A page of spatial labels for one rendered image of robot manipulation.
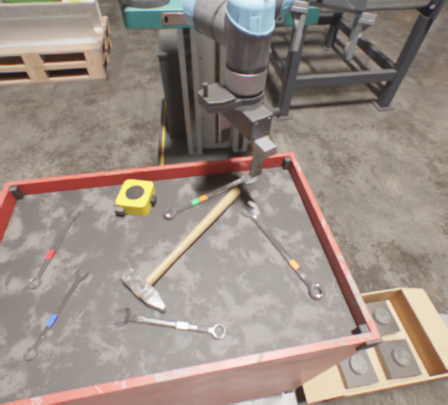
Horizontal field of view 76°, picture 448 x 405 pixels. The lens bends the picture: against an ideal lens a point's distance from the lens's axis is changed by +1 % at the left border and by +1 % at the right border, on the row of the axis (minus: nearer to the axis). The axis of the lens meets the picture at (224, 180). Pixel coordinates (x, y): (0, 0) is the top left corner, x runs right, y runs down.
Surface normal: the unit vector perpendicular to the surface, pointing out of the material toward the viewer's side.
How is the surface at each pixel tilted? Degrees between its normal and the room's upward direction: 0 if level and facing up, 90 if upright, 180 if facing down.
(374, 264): 0
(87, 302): 0
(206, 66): 90
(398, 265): 0
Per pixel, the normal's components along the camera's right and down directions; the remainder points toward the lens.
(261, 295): 0.02, -0.66
